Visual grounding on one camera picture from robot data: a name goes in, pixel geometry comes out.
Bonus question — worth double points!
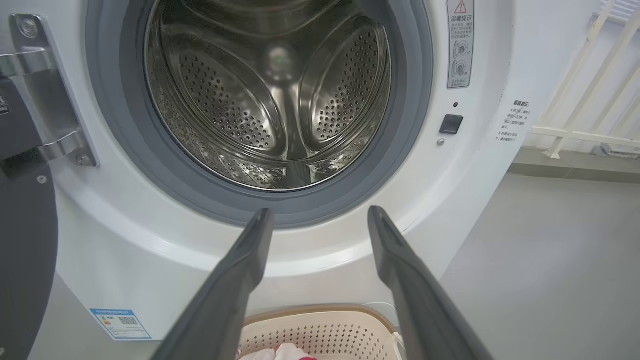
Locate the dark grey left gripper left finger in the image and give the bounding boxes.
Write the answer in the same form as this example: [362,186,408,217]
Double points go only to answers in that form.
[151,208,276,360]

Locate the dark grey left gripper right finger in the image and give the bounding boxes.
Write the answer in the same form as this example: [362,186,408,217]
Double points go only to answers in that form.
[367,205,494,360]

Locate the red and white clothes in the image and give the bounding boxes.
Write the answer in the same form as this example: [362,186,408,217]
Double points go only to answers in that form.
[240,343,321,360]

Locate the round dark washing machine door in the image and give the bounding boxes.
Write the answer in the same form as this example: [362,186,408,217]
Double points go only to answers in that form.
[0,75,60,360]

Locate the white washing machine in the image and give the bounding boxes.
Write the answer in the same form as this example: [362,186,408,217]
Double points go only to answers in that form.
[0,0,601,342]

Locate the cream perforated laundry basket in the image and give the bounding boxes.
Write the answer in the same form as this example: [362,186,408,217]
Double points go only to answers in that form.
[237,304,407,360]

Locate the stainless steel washing machine drum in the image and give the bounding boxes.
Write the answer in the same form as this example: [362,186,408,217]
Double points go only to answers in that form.
[144,0,392,192]

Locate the metal door hinge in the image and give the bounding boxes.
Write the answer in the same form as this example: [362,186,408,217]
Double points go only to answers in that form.
[0,13,99,168]

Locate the blue energy label sticker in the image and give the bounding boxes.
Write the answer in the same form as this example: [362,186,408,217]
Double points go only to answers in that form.
[90,308,152,341]

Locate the black printed text label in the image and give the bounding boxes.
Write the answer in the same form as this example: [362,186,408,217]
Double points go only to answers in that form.
[499,100,532,143]

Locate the white metal railing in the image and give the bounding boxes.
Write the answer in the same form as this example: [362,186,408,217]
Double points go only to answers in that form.
[531,0,640,160]

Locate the grey warning label sticker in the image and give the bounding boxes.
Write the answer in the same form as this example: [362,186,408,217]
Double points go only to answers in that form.
[446,0,475,90]

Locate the white window blind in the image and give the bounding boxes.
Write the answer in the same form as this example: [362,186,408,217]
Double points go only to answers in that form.
[607,0,640,26]

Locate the grey railing foot bracket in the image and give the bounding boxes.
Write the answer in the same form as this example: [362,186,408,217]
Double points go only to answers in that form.
[592,143,640,160]

